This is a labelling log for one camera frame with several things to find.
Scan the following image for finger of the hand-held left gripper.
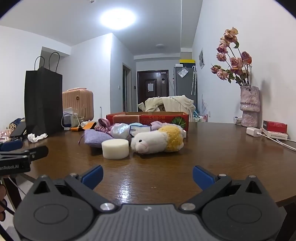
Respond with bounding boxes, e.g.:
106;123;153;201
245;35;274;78
23;146;49;162

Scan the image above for red cardboard box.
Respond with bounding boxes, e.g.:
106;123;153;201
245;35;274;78
106;112;189;132

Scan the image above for white cable with plug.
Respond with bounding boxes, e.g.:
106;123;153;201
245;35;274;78
61;113;80;131

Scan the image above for white round sponge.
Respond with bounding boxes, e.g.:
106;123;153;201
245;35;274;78
101;139;129;160

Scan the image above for dried pink roses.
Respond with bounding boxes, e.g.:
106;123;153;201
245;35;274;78
210;27;253;87

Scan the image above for white paper piece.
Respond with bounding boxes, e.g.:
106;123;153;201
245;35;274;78
246;127;263;136

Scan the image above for grey refrigerator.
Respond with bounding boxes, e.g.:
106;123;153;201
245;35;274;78
173;66;198;102

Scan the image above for yellow black box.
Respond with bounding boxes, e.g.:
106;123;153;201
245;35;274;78
180;59;196;68

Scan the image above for pink shiny pouch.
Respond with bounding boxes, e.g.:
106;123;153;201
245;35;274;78
0;130;14;143

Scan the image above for dark brown entrance door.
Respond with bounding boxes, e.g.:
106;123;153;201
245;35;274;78
137;70;169;112

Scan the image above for black phone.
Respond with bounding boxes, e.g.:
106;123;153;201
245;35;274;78
10;122;26;138

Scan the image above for white yellow plush sheep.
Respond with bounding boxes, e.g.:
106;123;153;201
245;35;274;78
130;124;185;155

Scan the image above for purple sachet pillow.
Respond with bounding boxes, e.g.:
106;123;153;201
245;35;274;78
79;129;114;149

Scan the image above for light purple plush piece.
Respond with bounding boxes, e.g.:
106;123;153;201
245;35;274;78
150;120;166;131

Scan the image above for light blue cloth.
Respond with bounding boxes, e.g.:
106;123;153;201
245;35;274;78
129;123;152;138

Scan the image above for white flat box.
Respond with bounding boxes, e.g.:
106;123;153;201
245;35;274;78
261;130;289;141

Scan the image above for black paper bag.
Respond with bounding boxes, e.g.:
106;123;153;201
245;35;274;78
24;52;63;137

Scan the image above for blue pouch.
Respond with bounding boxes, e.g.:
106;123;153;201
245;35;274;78
0;140;23;152

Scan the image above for white tissue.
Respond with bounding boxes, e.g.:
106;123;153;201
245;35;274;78
27;133;48;142

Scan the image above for white charger cable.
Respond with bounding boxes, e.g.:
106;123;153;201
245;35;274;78
259;132;296;153

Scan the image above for round ceiling light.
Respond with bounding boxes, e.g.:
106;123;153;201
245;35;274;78
99;6;137;30

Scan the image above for pink hard suitcase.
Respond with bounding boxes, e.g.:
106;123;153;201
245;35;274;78
62;88;94;122

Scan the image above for group of small white bottles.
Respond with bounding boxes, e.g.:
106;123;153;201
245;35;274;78
192;111;210;123

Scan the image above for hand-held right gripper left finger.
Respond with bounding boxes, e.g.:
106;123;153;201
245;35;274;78
31;165;116;213

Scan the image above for beige coat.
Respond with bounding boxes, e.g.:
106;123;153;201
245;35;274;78
138;95;196;115

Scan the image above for orange strap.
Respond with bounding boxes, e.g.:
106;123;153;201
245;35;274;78
70;122;97;132

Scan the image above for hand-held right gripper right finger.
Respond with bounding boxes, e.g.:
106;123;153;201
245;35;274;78
180;165;266;212

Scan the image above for clear plastic bag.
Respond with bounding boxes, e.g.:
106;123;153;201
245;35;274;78
63;107;86;123
110;123;133;141

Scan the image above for person's left hand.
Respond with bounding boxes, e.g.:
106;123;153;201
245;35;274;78
0;184;8;221

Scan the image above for folded white umbrella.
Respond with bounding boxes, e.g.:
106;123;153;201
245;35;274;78
191;65;198;95

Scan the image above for dark side door frame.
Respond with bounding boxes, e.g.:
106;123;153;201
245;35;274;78
122;62;132;113

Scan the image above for pink textured vase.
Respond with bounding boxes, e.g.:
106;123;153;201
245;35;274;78
240;85;260;128

